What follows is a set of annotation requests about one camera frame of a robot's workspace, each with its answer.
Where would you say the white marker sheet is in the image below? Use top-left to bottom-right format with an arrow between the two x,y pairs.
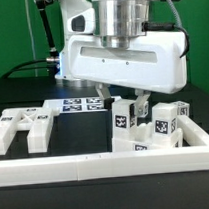
41,94 -> 123,116

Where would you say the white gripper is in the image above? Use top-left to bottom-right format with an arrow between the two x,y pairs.
62,31 -> 187,117

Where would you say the white chair back frame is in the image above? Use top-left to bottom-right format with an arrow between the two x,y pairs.
0,107 -> 60,155

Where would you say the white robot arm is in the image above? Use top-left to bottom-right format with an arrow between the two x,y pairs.
56,0 -> 189,115

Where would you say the white chair seat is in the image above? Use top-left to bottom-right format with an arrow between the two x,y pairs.
112,122 -> 183,152

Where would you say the white L-shaped fence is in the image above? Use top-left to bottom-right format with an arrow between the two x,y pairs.
0,116 -> 209,187

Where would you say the small white tag cube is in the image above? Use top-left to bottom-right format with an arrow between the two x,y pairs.
140,101 -> 149,118
175,101 -> 190,116

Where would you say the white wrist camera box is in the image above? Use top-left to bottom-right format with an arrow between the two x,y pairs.
67,8 -> 96,35

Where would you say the black cable bundle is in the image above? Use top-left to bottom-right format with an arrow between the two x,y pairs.
0,0 -> 63,79

